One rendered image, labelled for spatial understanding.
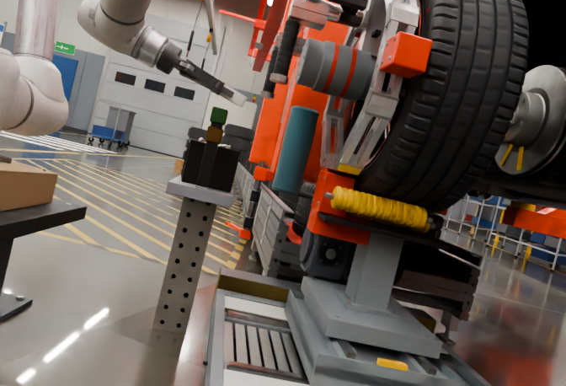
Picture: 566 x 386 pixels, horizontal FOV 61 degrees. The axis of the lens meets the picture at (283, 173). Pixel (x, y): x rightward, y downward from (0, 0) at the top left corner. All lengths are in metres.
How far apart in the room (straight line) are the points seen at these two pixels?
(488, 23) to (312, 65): 0.43
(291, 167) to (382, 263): 0.38
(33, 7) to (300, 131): 0.83
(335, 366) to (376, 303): 0.30
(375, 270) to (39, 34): 1.15
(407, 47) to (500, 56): 0.23
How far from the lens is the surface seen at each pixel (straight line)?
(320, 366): 1.16
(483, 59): 1.15
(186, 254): 1.45
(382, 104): 1.11
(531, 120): 1.46
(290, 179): 1.41
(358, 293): 1.38
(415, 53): 1.05
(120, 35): 1.23
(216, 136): 1.22
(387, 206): 1.25
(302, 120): 1.42
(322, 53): 1.31
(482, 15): 1.20
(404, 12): 1.16
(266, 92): 1.48
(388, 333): 1.27
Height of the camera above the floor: 0.56
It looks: 1 degrees down
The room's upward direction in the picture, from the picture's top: 14 degrees clockwise
